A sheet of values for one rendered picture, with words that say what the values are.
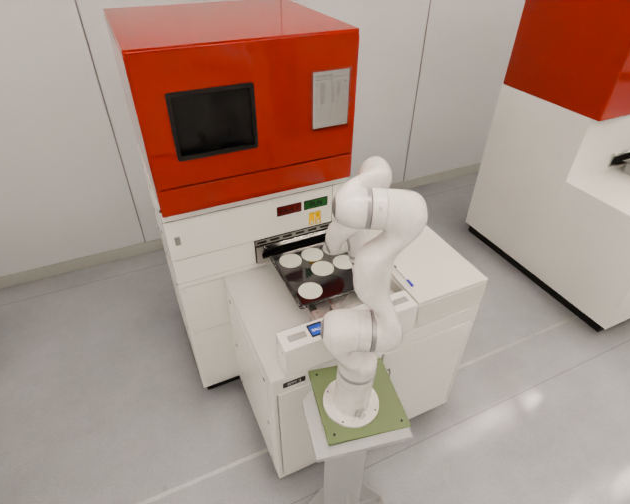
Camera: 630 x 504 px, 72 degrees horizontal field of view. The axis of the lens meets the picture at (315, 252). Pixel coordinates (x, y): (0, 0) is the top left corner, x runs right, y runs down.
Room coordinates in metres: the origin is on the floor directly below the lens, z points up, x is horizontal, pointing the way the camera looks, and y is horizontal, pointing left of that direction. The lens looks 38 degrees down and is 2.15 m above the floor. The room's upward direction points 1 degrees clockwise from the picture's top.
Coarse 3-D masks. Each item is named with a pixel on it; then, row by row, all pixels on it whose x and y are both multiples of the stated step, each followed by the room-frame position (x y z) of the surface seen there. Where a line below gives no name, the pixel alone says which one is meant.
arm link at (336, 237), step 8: (336, 224) 1.14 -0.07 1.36; (328, 232) 1.15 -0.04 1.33; (336, 232) 1.12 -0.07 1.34; (344, 232) 1.11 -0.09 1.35; (352, 232) 1.10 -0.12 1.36; (328, 240) 1.14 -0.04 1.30; (336, 240) 1.11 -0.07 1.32; (344, 240) 1.10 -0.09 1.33; (328, 248) 1.15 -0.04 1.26; (336, 248) 1.12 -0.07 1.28; (344, 248) 1.15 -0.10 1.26
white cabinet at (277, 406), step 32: (448, 320) 1.27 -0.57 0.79; (256, 352) 1.07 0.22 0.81; (384, 352) 1.14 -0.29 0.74; (416, 352) 1.21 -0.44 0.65; (448, 352) 1.29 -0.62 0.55; (256, 384) 1.13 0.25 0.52; (288, 384) 0.96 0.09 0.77; (416, 384) 1.23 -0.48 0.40; (448, 384) 1.32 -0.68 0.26; (256, 416) 1.21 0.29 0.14; (288, 416) 0.95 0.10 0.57; (288, 448) 0.95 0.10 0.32
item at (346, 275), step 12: (288, 252) 1.58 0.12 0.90; (300, 252) 1.58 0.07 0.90; (324, 252) 1.58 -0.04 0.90; (300, 264) 1.49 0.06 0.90; (312, 264) 1.49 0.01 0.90; (288, 276) 1.41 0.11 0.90; (300, 276) 1.41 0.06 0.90; (312, 276) 1.41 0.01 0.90; (324, 276) 1.41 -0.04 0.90; (336, 276) 1.42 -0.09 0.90; (348, 276) 1.42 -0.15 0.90; (324, 288) 1.34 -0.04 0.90; (336, 288) 1.34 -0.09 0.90; (348, 288) 1.34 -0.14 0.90; (300, 300) 1.27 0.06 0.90; (312, 300) 1.27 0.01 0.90
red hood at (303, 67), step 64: (256, 0) 2.29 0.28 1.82; (128, 64) 1.37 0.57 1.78; (192, 64) 1.45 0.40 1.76; (256, 64) 1.54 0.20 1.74; (320, 64) 1.64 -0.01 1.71; (192, 128) 1.44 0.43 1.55; (256, 128) 1.53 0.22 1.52; (320, 128) 1.64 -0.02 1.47; (192, 192) 1.42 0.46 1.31; (256, 192) 1.52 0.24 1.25
